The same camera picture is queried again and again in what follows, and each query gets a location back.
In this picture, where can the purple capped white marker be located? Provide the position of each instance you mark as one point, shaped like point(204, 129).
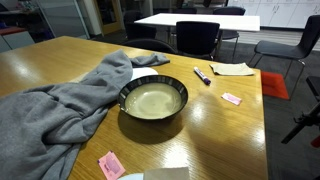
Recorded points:
point(202, 76)

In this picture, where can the dark rimmed beige bowl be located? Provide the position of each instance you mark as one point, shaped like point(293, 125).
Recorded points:
point(153, 100)

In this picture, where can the large white plate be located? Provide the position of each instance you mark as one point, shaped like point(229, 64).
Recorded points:
point(143, 72)

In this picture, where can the black rounded chair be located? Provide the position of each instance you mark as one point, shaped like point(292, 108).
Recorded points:
point(150, 45)

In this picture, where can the black square backed chair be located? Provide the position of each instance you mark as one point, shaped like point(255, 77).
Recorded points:
point(196, 38)

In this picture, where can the pink small block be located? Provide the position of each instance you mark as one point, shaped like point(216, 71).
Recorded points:
point(231, 98)

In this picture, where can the large tan paper napkin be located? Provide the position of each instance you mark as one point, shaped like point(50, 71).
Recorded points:
point(231, 69)

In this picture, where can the white meeting table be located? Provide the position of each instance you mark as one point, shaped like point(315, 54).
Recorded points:
point(206, 20)

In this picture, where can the folded brown napkin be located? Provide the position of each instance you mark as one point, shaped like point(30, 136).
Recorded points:
point(166, 174)

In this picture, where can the pink sweetener packet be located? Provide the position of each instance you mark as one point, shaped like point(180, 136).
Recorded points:
point(111, 165)

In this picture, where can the wooden door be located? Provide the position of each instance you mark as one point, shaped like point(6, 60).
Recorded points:
point(108, 16)

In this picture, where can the small white plate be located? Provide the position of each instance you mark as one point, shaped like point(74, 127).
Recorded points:
point(133, 177)

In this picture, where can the black office chair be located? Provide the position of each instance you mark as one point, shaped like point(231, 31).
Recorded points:
point(230, 11)

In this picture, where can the gray hoodie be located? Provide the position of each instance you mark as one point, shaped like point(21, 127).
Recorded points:
point(50, 116)

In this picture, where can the black chair with metal legs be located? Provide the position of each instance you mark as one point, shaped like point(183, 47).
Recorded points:
point(286, 48)

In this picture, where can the black robot stand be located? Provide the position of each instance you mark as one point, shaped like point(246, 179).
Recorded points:
point(315, 86)

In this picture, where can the white wall cabinets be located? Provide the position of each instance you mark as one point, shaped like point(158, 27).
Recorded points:
point(283, 11)

